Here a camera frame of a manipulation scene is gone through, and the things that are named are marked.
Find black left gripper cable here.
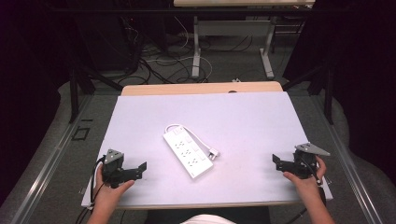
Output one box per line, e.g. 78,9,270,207
74,154,107,224

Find white power strip cable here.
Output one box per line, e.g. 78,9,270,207
164,123,220,161

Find person's dark pants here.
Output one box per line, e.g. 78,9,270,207
145,206,273,224

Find tangle of floor cables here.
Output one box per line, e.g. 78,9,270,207
122,15,255,86

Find white desk frame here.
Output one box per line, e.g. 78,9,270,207
173,0,317,80

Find wooden table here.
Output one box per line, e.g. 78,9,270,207
120,80,284,97

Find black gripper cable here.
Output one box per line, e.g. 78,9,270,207
74,154,107,224
284,153,327,224

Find person's right hand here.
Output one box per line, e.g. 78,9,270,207
282,155,328,195

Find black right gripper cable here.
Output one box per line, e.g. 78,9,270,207
284,153,327,224

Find white table mat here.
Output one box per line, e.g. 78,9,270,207
80,91,333,210

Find metal floor rail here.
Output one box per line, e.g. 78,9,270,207
8,92,95,224
309,92,386,224

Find black metal stand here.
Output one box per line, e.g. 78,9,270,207
280,60,336,126
68,63,124,124

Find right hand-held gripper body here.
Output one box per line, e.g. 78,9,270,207
291,142,332,180

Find person's white shirt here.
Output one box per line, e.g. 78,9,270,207
179,214,238,224

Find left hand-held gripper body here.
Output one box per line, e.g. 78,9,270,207
102,148,128,189

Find person's left hand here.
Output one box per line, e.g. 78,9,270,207
92,161,135,207

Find white power strip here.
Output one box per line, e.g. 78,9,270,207
163,127,215,180

